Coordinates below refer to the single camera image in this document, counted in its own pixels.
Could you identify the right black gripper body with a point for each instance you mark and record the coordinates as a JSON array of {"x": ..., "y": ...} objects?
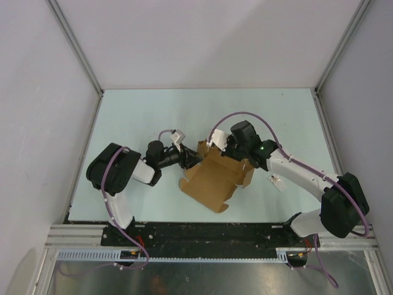
[{"x": 236, "y": 152}]

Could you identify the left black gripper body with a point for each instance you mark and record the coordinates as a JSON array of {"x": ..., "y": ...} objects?
[{"x": 174, "y": 157}]

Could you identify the brown cardboard box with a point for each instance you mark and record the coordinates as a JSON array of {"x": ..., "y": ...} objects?
[{"x": 213, "y": 181}]

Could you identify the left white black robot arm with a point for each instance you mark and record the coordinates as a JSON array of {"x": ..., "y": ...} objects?
[{"x": 111, "y": 171}]

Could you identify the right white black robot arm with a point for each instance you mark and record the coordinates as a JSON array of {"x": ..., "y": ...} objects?
[{"x": 343, "y": 203}]

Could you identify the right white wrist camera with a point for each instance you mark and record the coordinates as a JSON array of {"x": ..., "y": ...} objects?
[{"x": 218, "y": 139}]

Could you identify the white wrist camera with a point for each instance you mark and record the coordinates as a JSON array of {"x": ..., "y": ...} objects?
[
  {"x": 177, "y": 137},
  {"x": 218, "y": 139}
]

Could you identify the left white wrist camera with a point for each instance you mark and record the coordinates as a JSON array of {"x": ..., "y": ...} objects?
[{"x": 177, "y": 137}]

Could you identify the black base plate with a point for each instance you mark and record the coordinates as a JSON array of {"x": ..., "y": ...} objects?
[{"x": 156, "y": 234}]

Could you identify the aluminium rail beam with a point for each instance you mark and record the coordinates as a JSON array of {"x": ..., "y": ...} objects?
[{"x": 75, "y": 236}]

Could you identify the grey slotted cable duct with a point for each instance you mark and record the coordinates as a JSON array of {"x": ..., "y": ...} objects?
[{"x": 126, "y": 256}]

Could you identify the left aluminium frame post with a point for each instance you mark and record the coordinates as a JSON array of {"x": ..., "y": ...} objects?
[{"x": 65, "y": 27}]

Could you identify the aluminium frame post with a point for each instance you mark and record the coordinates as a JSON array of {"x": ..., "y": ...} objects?
[
  {"x": 354, "y": 24},
  {"x": 65, "y": 27}
]

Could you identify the right aluminium frame post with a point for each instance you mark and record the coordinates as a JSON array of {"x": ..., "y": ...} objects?
[{"x": 354, "y": 24}]

